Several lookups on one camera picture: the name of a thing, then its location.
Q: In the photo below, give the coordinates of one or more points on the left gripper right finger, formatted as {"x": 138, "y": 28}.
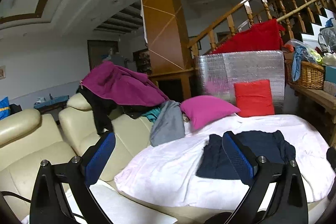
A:
{"x": 288, "y": 203}

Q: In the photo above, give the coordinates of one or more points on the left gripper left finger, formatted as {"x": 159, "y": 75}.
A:
{"x": 49, "y": 203}

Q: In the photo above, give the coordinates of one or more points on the navy blue puffer jacket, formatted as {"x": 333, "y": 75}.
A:
{"x": 216, "y": 165}

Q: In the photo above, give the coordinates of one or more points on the cream leather sofa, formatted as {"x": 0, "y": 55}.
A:
{"x": 27, "y": 137}

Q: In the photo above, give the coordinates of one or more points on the wooden side table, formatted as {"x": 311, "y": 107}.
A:
{"x": 315, "y": 106}

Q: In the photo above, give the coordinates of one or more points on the blue cushion far left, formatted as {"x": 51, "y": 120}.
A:
{"x": 4, "y": 108}

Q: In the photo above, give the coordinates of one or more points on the black garment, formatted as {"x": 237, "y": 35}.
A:
{"x": 102, "y": 108}

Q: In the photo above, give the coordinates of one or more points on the red pillow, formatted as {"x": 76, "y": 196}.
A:
{"x": 254, "y": 98}

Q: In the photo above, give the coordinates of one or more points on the white fleece blanket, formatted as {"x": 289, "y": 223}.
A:
{"x": 162, "y": 180}

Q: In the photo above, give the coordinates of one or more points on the wicker basket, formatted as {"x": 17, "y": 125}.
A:
{"x": 312, "y": 75}

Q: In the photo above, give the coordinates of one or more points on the magenta pink pillow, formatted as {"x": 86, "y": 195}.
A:
{"x": 202, "y": 110}

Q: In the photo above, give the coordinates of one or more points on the teal garment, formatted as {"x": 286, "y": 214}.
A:
{"x": 152, "y": 115}

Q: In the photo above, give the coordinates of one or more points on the purple magenta garment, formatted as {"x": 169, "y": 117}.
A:
{"x": 125, "y": 87}

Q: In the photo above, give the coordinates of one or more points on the grey garment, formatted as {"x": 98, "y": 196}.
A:
{"x": 169, "y": 125}

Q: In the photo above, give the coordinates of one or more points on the silver foil insulation sheet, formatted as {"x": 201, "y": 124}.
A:
{"x": 217, "y": 74}

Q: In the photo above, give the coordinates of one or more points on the blue cloth in basket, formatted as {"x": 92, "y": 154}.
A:
{"x": 298, "y": 56}

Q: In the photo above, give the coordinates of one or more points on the large red cushion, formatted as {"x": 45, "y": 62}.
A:
{"x": 263, "y": 36}

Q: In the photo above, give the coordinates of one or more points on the wooden pillar cabinet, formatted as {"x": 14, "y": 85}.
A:
{"x": 167, "y": 41}

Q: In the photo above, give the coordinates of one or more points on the wooden stair railing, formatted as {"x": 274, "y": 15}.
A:
{"x": 300, "y": 19}

